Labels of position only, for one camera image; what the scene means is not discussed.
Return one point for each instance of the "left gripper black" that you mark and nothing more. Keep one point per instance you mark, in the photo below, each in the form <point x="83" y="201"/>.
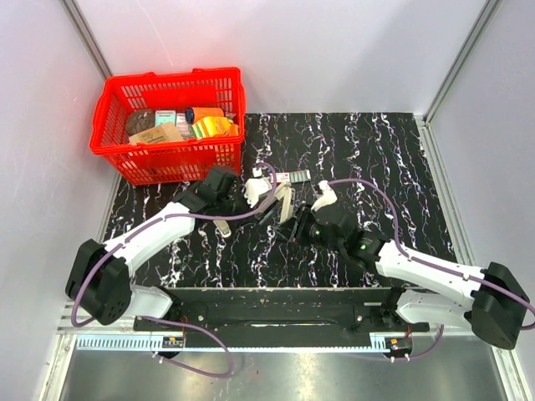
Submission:
<point x="243" y="220"/>

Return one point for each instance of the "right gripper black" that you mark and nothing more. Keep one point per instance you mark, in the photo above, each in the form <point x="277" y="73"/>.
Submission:
<point x="303" y="216"/>

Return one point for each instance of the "pale green stapler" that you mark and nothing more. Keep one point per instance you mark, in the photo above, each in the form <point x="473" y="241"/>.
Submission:
<point x="224" y="228"/>

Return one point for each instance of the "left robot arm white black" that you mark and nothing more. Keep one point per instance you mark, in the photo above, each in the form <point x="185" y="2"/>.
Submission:
<point x="101" y="279"/>

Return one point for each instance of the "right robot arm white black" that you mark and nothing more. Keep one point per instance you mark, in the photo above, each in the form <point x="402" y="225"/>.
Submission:
<point x="488" y="301"/>

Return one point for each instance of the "black marble pattern mat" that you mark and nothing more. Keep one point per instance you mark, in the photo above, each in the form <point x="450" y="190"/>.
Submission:
<point x="382" y="179"/>

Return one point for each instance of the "staple box red white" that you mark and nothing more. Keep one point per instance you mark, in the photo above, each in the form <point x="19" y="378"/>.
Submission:
<point x="294" y="177"/>

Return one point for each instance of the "yellow orange snack box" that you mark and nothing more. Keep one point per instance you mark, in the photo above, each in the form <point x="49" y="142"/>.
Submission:
<point x="215" y="127"/>

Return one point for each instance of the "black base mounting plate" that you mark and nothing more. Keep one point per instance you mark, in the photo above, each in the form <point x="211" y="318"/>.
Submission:
<point x="286" y="319"/>

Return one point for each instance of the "pink white small box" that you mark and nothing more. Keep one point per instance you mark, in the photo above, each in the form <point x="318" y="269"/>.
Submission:
<point x="182" y="125"/>

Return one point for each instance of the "orange can blue lid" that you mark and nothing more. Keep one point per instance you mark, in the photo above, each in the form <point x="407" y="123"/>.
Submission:
<point x="194" y="114"/>

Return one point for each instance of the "brown cardboard packet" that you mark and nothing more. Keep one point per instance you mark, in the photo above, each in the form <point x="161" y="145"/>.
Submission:
<point x="163" y="133"/>

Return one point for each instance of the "red plastic shopping basket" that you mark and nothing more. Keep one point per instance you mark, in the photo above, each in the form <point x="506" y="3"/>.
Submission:
<point x="169" y="162"/>

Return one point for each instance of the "teal small box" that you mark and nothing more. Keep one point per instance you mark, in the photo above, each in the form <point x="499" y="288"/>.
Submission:
<point x="165" y="116"/>

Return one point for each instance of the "brown round cookie pack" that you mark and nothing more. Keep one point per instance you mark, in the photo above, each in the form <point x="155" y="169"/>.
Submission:
<point x="140" y="120"/>

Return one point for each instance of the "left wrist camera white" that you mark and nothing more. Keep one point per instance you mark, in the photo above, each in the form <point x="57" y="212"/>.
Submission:
<point x="259" y="188"/>

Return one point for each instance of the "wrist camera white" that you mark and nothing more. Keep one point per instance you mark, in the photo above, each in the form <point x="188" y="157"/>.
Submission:
<point x="259" y="188"/>
<point x="327" y="197"/>

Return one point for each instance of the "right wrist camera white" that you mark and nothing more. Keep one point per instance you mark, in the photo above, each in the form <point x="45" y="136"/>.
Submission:
<point x="327" y="197"/>

